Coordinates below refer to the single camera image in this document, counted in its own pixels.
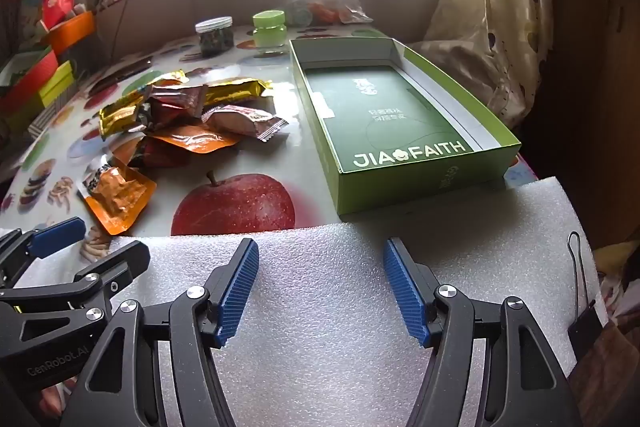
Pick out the patterned cloth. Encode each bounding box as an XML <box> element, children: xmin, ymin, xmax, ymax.
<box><xmin>570</xmin><ymin>242</ymin><xmax>640</xmax><ymax>408</ymax></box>

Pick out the orange snack packet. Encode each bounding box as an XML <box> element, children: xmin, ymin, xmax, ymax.
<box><xmin>77</xmin><ymin>154</ymin><xmax>157</xmax><ymax>236</ymax></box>
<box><xmin>145</xmin><ymin>124</ymin><xmax>242</xmax><ymax>156</ymax></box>

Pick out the black cable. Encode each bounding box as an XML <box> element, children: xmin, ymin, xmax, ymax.
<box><xmin>107</xmin><ymin>0</ymin><xmax>132</xmax><ymax>58</ymax></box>

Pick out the cream patterned curtain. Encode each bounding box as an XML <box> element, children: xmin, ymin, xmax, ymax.
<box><xmin>422</xmin><ymin>0</ymin><xmax>556</xmax><ymax>128</ymax></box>

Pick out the striped box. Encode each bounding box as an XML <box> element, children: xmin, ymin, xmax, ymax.
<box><xmin>27</xmin><ymin>94</ymin><xmax>73</xmax><ymax>135</ymax></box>

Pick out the lime green box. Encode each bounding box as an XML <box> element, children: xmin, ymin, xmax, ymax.
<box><xmin>37</xmin><ymin>61</ymin><xmax>76</xmax><ymax>108</ymax></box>

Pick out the black smartphone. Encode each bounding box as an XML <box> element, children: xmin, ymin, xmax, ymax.
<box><xmin>90</xmin><ymin>56</ymin><xmax>155</xmax><ymax>92</ymax></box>

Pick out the red box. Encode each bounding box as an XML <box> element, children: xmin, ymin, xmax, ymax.
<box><xmin>0</xmin><ymin>47</ymin><xmax>60</xmax><ymax>112</ymax></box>

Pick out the red white candy packet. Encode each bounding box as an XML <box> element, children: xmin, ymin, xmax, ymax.
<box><xmin>150</xmin><ymin>84</ymin><xmax>208</xmax><ymax>122</ymax></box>
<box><xmin>201</xmin><ymin>104</ymin><xmax>290</xmax><ymax>142</ymax></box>

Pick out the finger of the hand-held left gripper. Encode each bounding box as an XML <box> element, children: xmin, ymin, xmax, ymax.
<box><xmin>0</xmin><ymin>241</ymin><xmax>151</xmax><ymax>323</ymax></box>
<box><xmin>0</xmin><ymin>217</ymin><xmax>87</xmax><ymax>288</ymax></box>

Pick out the colourful printed bag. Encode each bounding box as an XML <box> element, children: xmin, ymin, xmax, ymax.
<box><xmin>0</xmin><ymin>0</ymin><xmax>48</xmax><ymax>52</ymax></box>

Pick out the white foam sheet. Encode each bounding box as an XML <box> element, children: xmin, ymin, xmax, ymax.
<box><xmin>15</xmin><ymin>177</ymin><xmax>608</xmax><ymax>427</ymax></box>

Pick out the green cardboard box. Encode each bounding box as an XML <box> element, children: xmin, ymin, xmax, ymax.
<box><xmin>289</xmin><ymin>38</ymin><xmax>522</xmax><ymax>216</ymax></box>

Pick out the dark wooden cabinet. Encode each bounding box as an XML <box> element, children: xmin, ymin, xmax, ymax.
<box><xmin>520</xmin><ymin>0</ymin><xmax>640</xmax><ymax>248</ymax></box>

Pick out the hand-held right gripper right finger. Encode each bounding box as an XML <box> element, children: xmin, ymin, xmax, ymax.
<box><xmin>384</xmin><ymin>238</ymin><xmax>583</xmax><ymax>427</ymax></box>

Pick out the clear jar with white lid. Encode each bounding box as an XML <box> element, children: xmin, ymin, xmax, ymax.
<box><xmin>195</xmin><ymin>17</ymin><xmax>235</xmax><ymax>58</ymax></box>

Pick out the black binder clip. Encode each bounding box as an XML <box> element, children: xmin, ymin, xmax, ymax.
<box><xmin>566</xmin><ymin>231</ymin><xmax>608</xmax><ymax>360</ymax></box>

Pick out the gold long snack bar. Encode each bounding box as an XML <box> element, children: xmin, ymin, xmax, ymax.
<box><xmin>205</xmin><ymin>77</ymin><xmax>272</xmax><ymax>105</ymax></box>
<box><xmin>99</xmin><ymin>89</ymin><xmax>151</xmax><ymax>140</ymax></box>

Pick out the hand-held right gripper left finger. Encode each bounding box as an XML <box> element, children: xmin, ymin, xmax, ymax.
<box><xmin>60</xmin><ymin>238</ymin><xmax>260</xmax><ymax>427</ymax></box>

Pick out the glass jar with green lid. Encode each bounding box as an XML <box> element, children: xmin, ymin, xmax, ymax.
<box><xmin>251</xmin><ymin>10</ymin><xmax>288</xmax><ymax>54</ymax></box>

